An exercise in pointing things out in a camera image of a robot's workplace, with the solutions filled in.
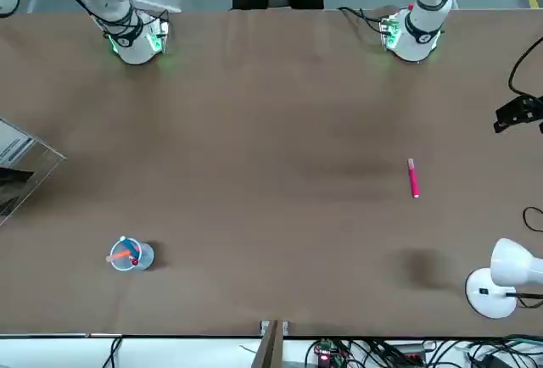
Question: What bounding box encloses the white desk lamp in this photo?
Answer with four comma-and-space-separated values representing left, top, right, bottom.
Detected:
465, 237, 543, 321

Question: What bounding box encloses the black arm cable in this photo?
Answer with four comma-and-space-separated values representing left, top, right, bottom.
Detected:
507, 36, 543, 98

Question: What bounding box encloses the green circuit board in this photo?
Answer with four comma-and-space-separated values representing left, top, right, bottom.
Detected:
312, 339, 345, 368

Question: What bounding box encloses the metal frame post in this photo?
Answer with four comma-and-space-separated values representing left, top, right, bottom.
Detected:
254, 320, 293, 368

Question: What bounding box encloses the pink marker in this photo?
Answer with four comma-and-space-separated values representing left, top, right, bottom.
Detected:
407, 158, 422, 199

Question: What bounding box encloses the black adapter cable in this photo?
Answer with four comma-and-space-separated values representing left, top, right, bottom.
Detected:
109, 336, 125, 368

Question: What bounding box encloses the white book blue print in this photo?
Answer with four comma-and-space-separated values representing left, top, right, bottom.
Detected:
0, 120, 36, 170

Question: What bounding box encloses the black base cable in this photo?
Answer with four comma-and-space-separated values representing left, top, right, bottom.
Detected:
337, 5, 389, 34

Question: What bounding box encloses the clear acrylic storage rack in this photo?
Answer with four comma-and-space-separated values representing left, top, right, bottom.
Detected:
0, 116, 68, 228

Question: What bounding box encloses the blue pen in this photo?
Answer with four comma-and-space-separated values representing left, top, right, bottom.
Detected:
120, 236, 143, 259

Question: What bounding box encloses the black lamp cable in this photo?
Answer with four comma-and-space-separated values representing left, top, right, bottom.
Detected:
523, 205, 543, 232

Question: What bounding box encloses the clear pen cup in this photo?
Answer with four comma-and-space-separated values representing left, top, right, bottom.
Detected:
105, 235, 157, 274

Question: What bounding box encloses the grey power strip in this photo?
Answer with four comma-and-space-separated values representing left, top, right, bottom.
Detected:
388, 343, 427, 363

